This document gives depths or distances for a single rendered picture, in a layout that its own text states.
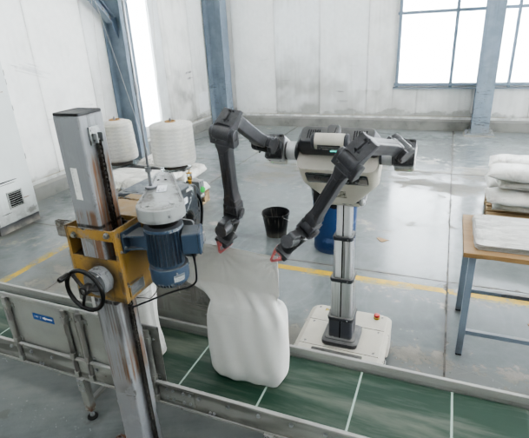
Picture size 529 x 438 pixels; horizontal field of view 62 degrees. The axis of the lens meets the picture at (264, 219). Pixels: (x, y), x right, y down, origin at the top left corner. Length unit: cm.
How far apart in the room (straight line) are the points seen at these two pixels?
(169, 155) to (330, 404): 134
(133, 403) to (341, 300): 122
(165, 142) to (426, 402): 163
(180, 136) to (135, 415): 128
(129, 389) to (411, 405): 127
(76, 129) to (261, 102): 899
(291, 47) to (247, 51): 104
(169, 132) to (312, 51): 845
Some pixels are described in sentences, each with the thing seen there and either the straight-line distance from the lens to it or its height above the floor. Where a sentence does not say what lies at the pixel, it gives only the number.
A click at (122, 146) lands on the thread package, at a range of 185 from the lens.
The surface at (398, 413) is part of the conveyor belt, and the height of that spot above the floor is 38.
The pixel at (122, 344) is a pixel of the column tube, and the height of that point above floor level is 81.
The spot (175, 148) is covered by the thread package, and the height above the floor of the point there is 160.
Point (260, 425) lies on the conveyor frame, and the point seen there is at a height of 31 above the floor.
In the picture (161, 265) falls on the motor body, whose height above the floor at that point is 119.
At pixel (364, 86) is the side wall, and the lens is 980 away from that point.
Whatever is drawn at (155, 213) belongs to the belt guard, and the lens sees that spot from 161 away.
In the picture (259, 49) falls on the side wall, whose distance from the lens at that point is 1039.
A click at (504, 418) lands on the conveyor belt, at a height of 38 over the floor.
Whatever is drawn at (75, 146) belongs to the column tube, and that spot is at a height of 165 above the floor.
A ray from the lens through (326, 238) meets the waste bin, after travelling 422.
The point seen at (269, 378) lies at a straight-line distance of 226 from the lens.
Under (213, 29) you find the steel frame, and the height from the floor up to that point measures 211.
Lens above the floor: 198
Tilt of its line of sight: 23 degrees down
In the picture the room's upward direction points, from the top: 3 degrees counter-clockwise
